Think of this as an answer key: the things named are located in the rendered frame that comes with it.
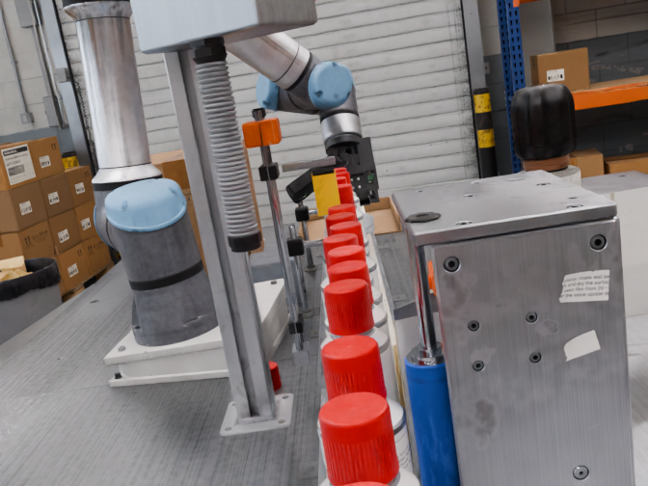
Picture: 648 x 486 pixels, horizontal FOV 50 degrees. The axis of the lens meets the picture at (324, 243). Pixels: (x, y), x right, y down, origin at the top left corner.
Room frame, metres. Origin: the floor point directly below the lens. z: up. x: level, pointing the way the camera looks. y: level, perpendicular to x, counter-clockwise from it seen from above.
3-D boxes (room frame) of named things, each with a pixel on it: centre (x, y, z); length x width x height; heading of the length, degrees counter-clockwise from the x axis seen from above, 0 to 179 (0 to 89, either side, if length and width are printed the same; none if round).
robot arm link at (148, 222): (1.06, 0.26, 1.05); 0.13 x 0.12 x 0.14; 25
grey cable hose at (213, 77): (0.69, 0.08, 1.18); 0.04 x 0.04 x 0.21
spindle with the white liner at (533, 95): (0.92, -0.31, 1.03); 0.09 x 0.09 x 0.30
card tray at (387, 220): (1.85, -0.08, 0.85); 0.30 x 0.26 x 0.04; 177
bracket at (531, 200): (0.42, -0.11, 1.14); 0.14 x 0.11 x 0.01; 177
